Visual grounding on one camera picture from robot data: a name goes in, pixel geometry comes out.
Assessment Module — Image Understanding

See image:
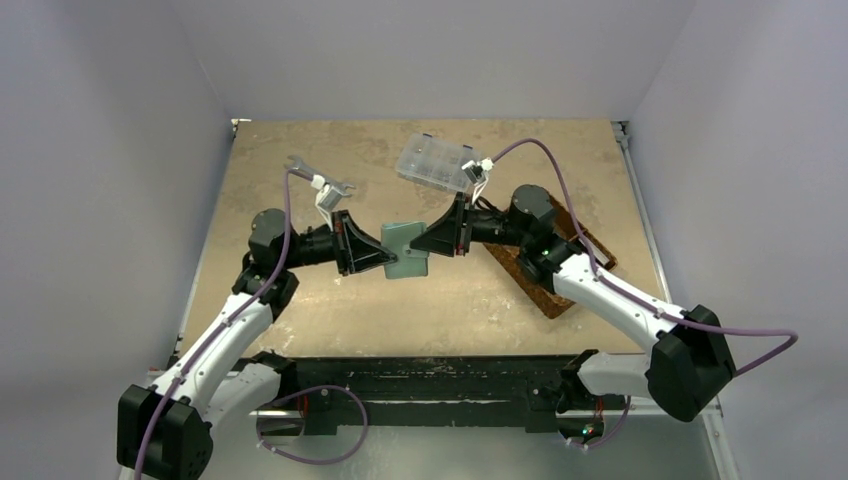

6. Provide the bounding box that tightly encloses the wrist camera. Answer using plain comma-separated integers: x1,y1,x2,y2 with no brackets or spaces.
310,174,355,227
461,157,494,203

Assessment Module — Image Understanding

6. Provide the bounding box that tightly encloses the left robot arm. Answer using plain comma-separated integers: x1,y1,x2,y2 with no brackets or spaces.
117,208,398,479

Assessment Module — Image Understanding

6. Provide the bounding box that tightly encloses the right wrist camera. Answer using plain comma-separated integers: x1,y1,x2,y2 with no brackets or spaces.
461,157,494,203

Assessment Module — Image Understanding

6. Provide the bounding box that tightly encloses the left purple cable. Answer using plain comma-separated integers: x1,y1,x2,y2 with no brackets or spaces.
132,168,319,480

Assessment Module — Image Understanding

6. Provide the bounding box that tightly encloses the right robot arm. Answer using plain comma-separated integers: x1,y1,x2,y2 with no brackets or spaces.
410,184,740,422

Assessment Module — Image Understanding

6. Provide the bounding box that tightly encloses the clear plastic organizer box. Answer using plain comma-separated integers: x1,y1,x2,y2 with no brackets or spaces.
395,133,484,192

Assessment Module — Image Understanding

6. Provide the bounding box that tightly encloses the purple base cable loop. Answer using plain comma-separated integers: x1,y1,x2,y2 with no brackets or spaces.
255,385,370,466

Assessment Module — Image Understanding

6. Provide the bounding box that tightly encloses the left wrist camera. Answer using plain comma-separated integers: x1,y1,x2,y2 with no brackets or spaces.
310,174,355,227

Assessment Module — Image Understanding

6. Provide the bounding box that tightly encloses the aluminium frame rail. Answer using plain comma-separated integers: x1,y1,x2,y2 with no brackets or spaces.
612,120,723,417

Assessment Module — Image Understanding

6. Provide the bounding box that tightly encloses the brown woven basket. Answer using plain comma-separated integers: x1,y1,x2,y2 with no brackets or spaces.
481,195,619,321

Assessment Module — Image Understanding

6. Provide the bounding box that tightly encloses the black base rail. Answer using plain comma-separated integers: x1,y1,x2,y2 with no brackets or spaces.
234,351,650,435

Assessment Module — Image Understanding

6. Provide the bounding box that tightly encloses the silver open-end wrench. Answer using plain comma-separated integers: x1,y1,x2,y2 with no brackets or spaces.
287,155,356,198

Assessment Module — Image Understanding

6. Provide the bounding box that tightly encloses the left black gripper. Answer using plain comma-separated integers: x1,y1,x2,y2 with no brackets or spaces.
281,210,396,277

